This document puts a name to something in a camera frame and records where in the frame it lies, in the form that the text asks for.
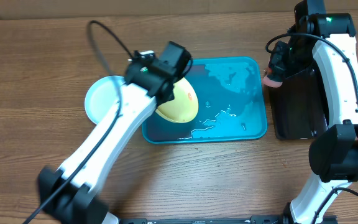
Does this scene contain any light blue plate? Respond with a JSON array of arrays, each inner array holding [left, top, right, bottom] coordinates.
[[84, 76, 124, 124]]

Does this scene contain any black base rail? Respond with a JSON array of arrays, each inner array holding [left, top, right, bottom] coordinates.
[[118, 214, 338, 224]]

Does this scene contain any red sponge with green scourer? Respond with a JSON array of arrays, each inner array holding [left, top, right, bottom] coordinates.
[[262, 67, 283, 88]]

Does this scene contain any black plastic tray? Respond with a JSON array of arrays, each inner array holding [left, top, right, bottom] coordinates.
[[268, 68, 328, 140]]

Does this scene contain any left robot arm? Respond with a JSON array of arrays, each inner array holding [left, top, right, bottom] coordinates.
[[26, 75, 158, 223]]

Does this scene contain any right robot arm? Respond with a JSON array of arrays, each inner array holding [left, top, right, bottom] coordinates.
[[264, 33, 358, 223]]

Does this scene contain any teal plastic tray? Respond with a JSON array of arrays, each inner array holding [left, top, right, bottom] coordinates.
[[142, 57, 268, 144]]

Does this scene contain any yellow plate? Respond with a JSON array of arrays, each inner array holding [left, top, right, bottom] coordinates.
[[155, 78, 199, 123]]

